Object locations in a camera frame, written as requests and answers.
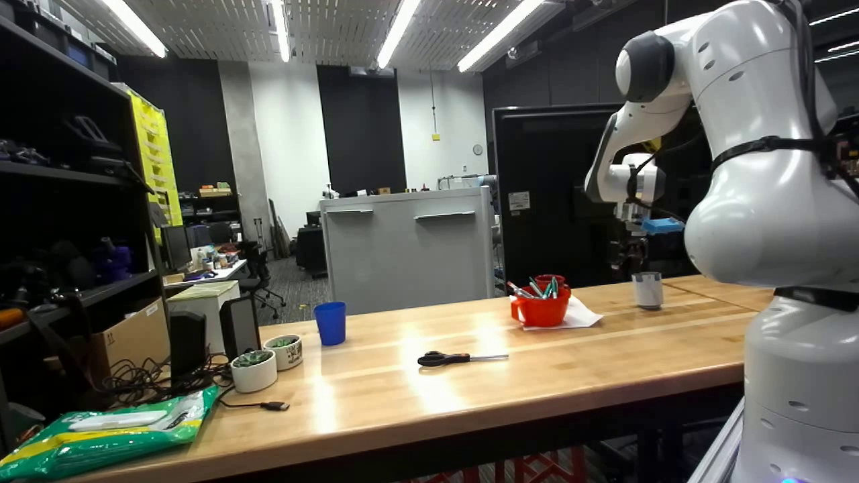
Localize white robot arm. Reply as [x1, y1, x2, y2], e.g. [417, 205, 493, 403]
[585, 0, 859, 483]

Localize grey metal cup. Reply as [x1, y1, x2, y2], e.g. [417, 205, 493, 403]
[630, 270, 664, 307]

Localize white bowl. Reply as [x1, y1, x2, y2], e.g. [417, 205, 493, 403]
[269, 334, 303, 372]
[232, 349, 277, 395]

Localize black handled scissors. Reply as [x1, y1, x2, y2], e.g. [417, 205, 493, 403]
[417, 352, 509, 366]

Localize white bowl front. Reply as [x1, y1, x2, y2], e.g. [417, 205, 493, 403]
[232, 349, 277, 395]

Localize grey cabinet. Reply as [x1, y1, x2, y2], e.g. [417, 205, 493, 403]
[320, 188, 493, 306]

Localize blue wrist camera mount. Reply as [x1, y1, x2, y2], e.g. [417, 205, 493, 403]
[645, 216, 684, 235]

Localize yellow banner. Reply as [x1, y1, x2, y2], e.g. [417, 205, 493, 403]
[130, 91, 182, 224]

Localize green plastic wipes packet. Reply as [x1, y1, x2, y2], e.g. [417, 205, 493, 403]
[0, 385, 219, 483]

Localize black speaker right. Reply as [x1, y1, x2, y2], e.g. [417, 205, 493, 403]
[219, 295, 261, 357]

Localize black speaker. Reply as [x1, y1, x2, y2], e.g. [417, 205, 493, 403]
[219, 295, 261, 357]
[168, 310, 209, 395]

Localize red mug with pens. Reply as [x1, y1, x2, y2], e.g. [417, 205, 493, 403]
[509, 274, 571, 326]

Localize white bowl rear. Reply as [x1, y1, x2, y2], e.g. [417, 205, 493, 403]
[269, 334, 303, 372]

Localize black speaker left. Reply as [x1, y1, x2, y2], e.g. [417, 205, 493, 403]
[168, 310, 209, 395]

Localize white paper sheet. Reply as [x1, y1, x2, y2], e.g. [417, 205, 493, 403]
[564, 295, 599, 326]

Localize cardboard box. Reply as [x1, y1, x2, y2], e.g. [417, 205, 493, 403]
[88, 297, 168, 377]

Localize black shelving unit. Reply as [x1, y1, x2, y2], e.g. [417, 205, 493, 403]
[0, 0, 162, 419]

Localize blue plastic cup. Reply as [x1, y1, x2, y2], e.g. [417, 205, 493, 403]
[315, 301, 347, 346]

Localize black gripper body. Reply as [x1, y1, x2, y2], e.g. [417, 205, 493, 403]
[614, 197, 650, 274]

